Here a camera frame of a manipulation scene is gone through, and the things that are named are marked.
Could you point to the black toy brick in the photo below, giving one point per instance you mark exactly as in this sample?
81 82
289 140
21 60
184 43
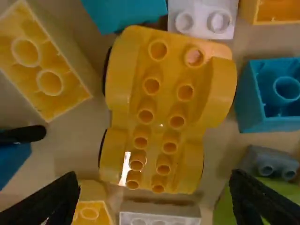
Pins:
25 134

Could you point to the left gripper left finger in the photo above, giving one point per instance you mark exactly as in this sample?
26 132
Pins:
54 206

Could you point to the yellow toy brick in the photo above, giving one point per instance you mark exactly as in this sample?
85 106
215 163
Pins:
276 11
35 61
93 211

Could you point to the white toy brick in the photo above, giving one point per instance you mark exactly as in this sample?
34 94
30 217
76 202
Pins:
201 21
159 218

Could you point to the yellow toy car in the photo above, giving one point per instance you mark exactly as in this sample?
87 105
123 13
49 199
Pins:
161 105

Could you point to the grey toy brick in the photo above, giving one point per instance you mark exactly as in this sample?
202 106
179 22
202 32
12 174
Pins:
264 161

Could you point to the green toy brick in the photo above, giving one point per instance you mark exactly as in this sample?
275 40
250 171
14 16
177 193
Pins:
223 208

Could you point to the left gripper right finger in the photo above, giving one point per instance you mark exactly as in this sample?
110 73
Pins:
257 206

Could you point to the blue toy brick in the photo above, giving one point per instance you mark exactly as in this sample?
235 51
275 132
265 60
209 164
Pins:
257 98
11 164
122 14

